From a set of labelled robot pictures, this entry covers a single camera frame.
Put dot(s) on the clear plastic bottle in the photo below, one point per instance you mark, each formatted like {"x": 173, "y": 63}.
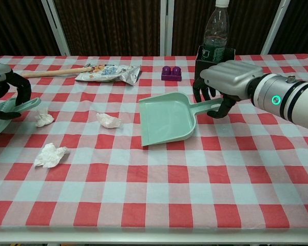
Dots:
{"x": 216, "y": 30}

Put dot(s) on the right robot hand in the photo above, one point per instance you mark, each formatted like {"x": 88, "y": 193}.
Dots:
{"x": 231, "y": 74}

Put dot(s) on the white tissue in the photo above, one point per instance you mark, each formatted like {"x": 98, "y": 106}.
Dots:
{"x": 50, "y": 156}
{"x": 108, "y": 121}
{"x": 44, "y": 119}

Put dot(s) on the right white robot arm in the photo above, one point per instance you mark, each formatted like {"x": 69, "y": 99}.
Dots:
{"x": 292, "y": 100}

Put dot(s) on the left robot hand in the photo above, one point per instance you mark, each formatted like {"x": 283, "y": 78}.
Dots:
{"x": 0, "y": 73}

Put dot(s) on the white partition post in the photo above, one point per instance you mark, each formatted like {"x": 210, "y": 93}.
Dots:
{"x": 274, "y": 28}
{"x": 56, "y": 28}
{"x": 166, "y": 28}

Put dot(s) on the red white checkered tablecloth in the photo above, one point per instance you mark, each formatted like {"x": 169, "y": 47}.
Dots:
{"x": 154, "y": 184}

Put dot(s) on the purple toy brick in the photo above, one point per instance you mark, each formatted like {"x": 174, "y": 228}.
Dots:
{"x": 171, "y": 74}

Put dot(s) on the white tissue front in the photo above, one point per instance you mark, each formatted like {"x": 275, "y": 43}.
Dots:
{"x": 50, "y": 156}

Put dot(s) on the silver snack bag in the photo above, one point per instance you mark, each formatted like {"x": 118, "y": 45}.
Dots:
{"x": 107, "y": 73}

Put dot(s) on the green plastic dustpan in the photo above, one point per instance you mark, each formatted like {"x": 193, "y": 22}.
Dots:
{"x": 166, "y": 118}

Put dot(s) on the black cardboard box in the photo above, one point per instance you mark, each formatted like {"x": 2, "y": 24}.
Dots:
{"x": 229, "y": 55}

